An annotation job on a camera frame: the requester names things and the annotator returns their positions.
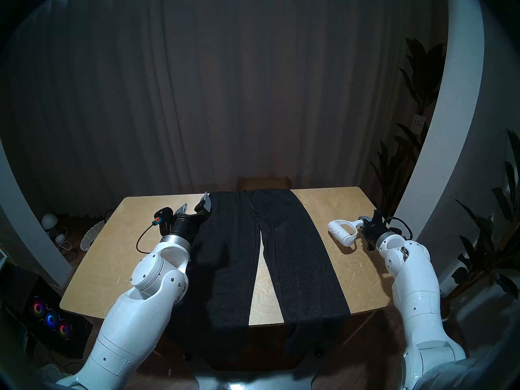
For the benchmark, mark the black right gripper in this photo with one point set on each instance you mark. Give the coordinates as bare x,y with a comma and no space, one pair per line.
375,232

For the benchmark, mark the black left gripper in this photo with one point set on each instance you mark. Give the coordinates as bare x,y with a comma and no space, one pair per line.
185,226

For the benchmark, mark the white lint roller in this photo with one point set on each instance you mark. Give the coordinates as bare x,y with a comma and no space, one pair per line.
341,232

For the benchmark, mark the black pants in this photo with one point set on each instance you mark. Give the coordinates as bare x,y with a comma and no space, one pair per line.
227,251

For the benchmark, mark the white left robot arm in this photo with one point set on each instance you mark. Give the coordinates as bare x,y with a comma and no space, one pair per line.
154,271

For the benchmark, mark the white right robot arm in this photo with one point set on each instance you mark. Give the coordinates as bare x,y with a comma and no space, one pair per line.
418,295

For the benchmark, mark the wooden chair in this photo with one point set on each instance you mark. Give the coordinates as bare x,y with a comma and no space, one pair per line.
264,183

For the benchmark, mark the striped wicker basket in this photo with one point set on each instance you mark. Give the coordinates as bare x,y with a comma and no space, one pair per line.
91,237

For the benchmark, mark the leafy plant in white pot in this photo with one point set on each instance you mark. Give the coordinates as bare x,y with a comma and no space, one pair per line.
483,239

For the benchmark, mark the grey pleated curtain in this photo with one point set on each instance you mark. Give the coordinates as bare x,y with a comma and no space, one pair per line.
203,88

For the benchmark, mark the white mushroom lamp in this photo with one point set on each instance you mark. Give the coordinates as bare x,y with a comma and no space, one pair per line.
50,220

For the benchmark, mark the tall dark leafy plant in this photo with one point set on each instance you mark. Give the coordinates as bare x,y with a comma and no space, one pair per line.
422,68

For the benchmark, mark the black computer case RGB fans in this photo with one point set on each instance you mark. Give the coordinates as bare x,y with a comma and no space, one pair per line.
48,318

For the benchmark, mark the robot torso base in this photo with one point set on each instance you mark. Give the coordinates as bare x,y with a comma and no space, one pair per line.
252,383

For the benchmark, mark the white crumpled cloth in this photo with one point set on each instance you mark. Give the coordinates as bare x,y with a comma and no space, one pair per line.
50,375

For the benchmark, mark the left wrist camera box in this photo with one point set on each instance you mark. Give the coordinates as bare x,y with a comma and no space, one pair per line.
164,214

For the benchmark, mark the white wall tag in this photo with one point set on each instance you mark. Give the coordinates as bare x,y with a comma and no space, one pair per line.
418,120

